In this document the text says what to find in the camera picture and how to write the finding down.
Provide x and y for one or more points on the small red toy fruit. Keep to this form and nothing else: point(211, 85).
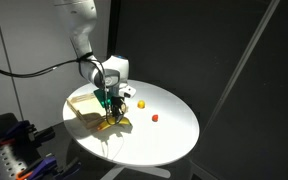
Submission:
point(155, 117)

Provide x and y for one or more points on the small yellow-orange toy fruit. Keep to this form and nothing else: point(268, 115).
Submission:
point(141, 104)

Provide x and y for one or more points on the teal camera mount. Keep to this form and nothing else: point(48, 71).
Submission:
point(100, 96)

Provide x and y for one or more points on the yellow toy banana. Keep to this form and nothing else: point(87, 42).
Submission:
point(125, 122)

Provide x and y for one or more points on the shallow wooden slatted box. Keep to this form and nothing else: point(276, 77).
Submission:
point(80, 106)

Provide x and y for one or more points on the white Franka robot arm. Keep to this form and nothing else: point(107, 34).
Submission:
point(80, 26)

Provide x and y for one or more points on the round white table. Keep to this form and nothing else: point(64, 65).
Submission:
point(157, 140)

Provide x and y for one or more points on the perforated metal board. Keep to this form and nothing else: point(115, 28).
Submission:
point(4, 166)

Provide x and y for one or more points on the dark blue black clamp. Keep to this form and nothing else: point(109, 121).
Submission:
point(71, 165)

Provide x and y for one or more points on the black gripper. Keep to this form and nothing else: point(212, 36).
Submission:
point(119, 101)

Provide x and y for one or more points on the blue clamp with black jaws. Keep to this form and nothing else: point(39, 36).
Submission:
point(17, 129)

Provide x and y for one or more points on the white table base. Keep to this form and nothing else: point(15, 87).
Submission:
point(150, 171)

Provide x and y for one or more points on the white camera module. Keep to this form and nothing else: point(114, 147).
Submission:
point(128, 91)

